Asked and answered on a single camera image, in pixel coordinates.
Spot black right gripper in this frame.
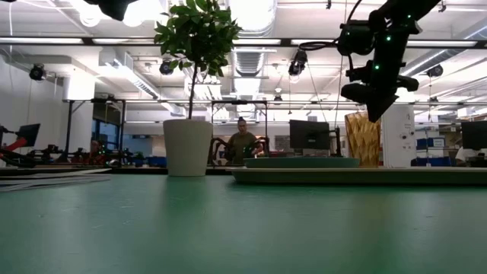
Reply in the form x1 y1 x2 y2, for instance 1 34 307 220
340 56 420 123

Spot pale rectangular serving tray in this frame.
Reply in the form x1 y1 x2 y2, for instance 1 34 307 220
228 166 487 186

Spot white square column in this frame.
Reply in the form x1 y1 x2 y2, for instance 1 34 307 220
381 103 417 168

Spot golden patterned panel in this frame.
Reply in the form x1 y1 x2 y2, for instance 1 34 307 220
344 110 382 168

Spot blue storage bins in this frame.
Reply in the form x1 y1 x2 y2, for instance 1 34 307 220
415 136 447 150

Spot black computer monitor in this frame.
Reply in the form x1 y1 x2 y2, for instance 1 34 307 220
16 123 41 148
288 119 331 151
460 120 487 151

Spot person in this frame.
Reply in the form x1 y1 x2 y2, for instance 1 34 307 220
454 145 487 167
227 116 264 166

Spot small green leafy tree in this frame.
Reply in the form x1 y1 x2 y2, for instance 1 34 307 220
153 0 243 120

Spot white plant pot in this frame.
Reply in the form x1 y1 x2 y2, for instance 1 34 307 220
163 119 214 177

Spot flat paper sheets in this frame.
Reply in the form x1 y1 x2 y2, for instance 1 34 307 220
0 167 113 193

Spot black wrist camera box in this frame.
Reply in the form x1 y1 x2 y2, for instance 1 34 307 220
336 20 377 57

